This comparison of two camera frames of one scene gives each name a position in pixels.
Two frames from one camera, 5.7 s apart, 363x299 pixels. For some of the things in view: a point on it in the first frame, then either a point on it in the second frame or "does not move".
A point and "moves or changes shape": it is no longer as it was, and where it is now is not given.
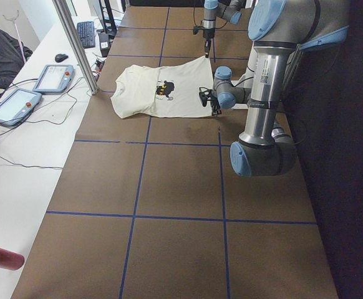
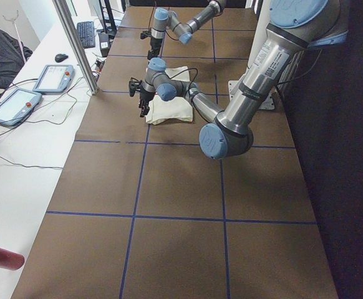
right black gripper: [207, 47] to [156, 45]
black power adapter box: [104, 43] does not move
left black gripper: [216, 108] to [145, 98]
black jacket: [2, 57] does not move
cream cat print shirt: [169, 91] moves or changes shape
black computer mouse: [60, 57] does not move
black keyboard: [86, 30] does not move
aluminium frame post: [68, 22] does not move
